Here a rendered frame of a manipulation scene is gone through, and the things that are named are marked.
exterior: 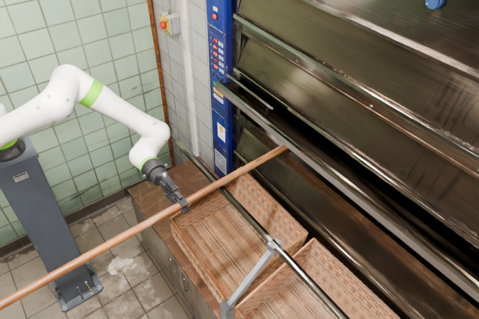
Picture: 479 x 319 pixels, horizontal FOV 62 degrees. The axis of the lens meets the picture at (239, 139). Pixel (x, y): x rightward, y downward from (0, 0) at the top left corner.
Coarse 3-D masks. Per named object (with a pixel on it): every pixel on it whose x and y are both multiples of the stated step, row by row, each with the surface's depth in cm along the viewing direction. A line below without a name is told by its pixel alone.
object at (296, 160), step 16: (256, 128) 199; (272, 144) 192; (320, 176) 174; (336, 192) 167; (352, 208) 162; (368, 224) 158; (384, 240) 153; (400, 240) 149; (416, 256) 144; (432, 272) 140; (448, 288) 136; (464, 304) 133
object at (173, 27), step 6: (162, 12) 221; (174, 12) 222; (162, 18) 221; (168, 18) 216; (174, 18) 217; (168, 24) 218; (174, 24) 219; (168, 30) 220; (174, 30) 221; (180, 30) 224
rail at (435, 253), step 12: (240, 96) 174; (252, 108) 167; (264, 120) 162; (300, 144) 151; (312, 156) 146; (324, 168) 142; (348, 180) 137; (360, 192) 133; (372, 204) 129; (384, 216) 127; (408, 228) 122; (420, 240) 119; (432, 252) 116; (444, 264) 114; (468, 276) 110
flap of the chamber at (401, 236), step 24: (264, 96) 182; (288, 120) 168; (288, 144) 155; (312, 144) 156; (336, 168) 145; (360, 168) 147; (384, 192) 138; (408, 216) 130; (432, 216) 131; (408, 240) 122; (432, 240) 122; (456, 240) 124; (432, 264) 117; (456, 264) 116
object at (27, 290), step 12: (264, 156) 179; (240, 168) 173; (252, 168) 175; (228, 180) 169; (204, 192) 163; (156, 216) 154; (132, 228) 150; (144, 228) 151; (108, 240) 146; (120, 240) 147; (96, 252) 142; (72, 264) 138; (48, 276) 135; (60, 276) 137; (24, 288) 132; (36, 288) 133; (0, 300) 128; (12, 300) 129
